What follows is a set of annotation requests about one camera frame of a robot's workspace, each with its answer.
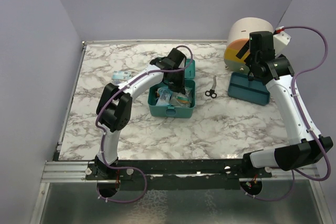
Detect black mounting rail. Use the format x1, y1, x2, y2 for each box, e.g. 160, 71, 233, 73
86, 159, 271, 191

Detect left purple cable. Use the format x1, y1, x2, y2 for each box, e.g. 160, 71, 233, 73
94, 45, 195, 204

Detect black-handled bandage scissors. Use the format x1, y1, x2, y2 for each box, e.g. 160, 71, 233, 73
205, 75, 217, 99

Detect round pastel drawer cabinet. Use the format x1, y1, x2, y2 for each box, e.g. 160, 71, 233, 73
224, 17, 274, 74

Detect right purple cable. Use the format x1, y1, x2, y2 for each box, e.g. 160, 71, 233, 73
240, 26, 333, 201

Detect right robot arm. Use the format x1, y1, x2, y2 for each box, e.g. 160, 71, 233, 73
241, 31, 333, 177

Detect orange teal bandage packet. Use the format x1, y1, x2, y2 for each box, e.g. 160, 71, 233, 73
173, 93, 191, 108

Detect purple cable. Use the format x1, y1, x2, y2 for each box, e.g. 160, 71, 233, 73
94, 45, 195, 204
240, 26, 333, 201

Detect blue divided tray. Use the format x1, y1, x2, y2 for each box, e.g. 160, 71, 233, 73
227, 72, 270, 106

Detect light blue gauze packet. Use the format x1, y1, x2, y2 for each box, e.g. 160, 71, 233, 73
112, 71, 132, 81

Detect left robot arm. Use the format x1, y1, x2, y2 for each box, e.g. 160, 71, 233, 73
95, 45, 193, 179

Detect teal medicine kit box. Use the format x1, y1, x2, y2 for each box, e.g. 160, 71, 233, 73
148, 60, 196, 119

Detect aluminium frame rail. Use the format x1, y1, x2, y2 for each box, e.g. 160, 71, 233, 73
41, 161, 319, 183

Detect blue clear plastic pouch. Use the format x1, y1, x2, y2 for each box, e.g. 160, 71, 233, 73
156, 87, 173, 106

